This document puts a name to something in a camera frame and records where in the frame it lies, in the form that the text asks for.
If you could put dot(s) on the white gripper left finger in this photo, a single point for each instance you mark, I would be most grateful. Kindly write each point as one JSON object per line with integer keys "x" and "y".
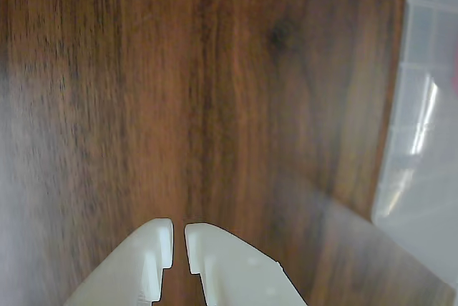
{"x": 136, "y": 266}

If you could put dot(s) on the clear plastic box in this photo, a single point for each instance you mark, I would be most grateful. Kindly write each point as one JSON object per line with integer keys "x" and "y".
{"x": 422, "y": 88}

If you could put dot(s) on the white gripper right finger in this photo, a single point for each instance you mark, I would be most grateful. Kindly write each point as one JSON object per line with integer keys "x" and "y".
{"x": 243, "y": 277}

